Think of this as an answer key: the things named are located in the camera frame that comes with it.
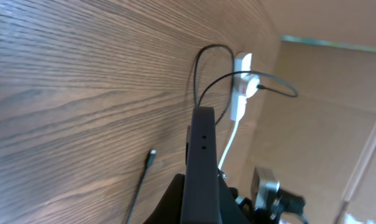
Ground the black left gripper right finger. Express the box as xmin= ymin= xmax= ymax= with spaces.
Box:
xmin=218 ymin=179 xmax=250 ymax=224

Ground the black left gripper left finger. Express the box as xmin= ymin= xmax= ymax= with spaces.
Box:
xmin=144 ymin=174 xmax=185 ymax=224

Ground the Galaxy smartphone blue screen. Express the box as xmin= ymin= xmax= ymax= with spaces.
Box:
xmin=180 ymin=106 xmax=222 ymax=224

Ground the white power strip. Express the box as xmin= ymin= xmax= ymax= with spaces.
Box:
xmin=230 ymin=52 xmax=252 ymax=122

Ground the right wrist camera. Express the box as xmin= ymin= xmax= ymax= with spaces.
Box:
xmin=251 ymin=167 xmax=307 ymax=223

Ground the black USB charging cable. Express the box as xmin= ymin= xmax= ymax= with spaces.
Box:
xmin=125 ymin=44 xmax=299 ymax=224

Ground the white power strip cord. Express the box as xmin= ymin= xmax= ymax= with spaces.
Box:
xmin=218 ymin=119 xmax=240 ymax=171

